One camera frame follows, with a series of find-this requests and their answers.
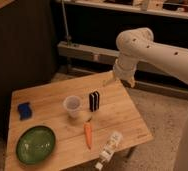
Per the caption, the metal vertical pole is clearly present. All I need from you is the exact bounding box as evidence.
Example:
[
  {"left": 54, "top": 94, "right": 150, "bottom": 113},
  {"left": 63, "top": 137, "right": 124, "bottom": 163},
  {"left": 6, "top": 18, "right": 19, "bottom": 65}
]
[{"left": 61, "top": 0, "right": 72, "bottom": 46}]

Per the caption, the clear plastic cup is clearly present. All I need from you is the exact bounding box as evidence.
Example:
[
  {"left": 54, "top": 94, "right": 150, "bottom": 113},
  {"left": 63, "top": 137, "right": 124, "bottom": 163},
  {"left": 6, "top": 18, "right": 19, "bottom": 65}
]
[{"left": 63, "top": 95, "right": 81, "bottom": 118}]

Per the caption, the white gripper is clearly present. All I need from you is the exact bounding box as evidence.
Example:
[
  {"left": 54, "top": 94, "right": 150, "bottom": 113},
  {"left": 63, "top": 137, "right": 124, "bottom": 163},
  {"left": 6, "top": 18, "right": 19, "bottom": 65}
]
[{"left": 103, "top": 60, "right": 136, "bottom": 88}]

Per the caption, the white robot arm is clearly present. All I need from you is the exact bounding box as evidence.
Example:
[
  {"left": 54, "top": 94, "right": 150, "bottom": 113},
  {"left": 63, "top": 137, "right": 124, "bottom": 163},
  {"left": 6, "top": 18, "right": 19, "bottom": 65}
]
[{"left": 109, "top": 27, "right": 188, "bottom": 171}]

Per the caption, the orange carrot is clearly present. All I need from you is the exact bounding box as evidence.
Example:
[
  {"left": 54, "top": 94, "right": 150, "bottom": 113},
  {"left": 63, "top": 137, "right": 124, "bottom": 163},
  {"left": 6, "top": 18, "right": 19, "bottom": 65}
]
[{"left": 84, "top": 119, "right": 92, "bottom": 149}]

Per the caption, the wooden upper shelf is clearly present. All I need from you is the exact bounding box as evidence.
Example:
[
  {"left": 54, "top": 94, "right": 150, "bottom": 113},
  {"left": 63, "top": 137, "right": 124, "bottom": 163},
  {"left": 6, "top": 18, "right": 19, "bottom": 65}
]
[{"left": 55, "top": 0, "right": 188, "bottom": 22}]

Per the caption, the green plate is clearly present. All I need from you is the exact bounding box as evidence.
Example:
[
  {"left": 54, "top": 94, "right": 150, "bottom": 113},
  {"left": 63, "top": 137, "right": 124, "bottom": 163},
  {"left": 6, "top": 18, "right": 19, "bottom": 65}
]
[{"left": 16, "top": 125, "right": 56, "bottom": 165}]

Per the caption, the blue sponge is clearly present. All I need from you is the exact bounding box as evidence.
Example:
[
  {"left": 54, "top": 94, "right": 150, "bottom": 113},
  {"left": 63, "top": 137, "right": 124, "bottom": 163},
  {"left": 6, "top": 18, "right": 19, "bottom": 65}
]
[{"left": 17, "top": 102, "right": 32, "bottom": 120}]

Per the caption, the white squeeze bottle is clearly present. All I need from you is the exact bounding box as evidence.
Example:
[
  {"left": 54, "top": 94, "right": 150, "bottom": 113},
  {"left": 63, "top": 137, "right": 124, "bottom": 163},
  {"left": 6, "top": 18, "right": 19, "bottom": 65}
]
[{"left": 95, "top": 131, "right": 123, "bottom": 171}]

